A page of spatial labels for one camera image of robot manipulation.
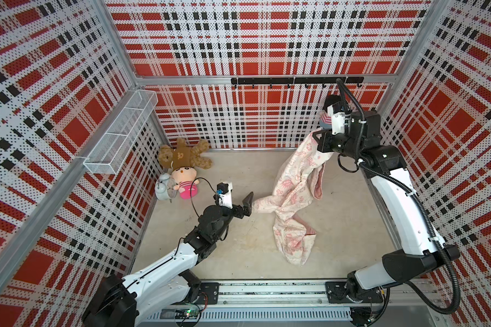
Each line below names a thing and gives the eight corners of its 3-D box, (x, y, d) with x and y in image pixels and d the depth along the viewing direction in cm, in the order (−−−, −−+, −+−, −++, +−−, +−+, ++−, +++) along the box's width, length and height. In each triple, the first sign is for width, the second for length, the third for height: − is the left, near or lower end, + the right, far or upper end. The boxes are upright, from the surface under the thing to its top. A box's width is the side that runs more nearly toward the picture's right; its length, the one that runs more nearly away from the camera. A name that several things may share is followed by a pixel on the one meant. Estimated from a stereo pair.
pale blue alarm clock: (161, 202, 99) (152, 190, 91) (167, 185, 106) (159, 172, 97) (174, 202, 99) (166, 190, 91) (179, 185, 106) (172, 172, 97)
